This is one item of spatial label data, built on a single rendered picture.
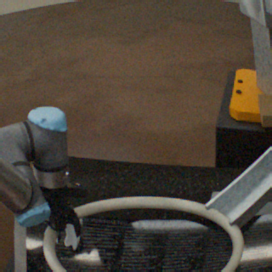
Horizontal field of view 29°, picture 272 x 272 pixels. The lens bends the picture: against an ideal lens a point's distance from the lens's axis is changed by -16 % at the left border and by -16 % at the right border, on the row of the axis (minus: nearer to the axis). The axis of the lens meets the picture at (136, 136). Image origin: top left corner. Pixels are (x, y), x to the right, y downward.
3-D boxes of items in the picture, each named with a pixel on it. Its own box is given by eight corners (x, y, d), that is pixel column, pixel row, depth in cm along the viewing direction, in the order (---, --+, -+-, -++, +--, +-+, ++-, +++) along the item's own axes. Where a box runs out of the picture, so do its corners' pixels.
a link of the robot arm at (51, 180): (45, 150, 131) (78, 161, 127) (47, 168, 134) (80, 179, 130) (25, 166, 124) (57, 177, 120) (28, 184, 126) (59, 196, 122)
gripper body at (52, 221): (36, 224, 131) (29, 184, 126) (53, 211, 138) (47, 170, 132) (61, 235, 128) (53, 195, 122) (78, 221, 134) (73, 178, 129)
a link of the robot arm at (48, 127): (20, 110, 122) (57, 99, 126) (24, 159, 127) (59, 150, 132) (33, 124, 114) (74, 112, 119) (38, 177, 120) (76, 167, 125)
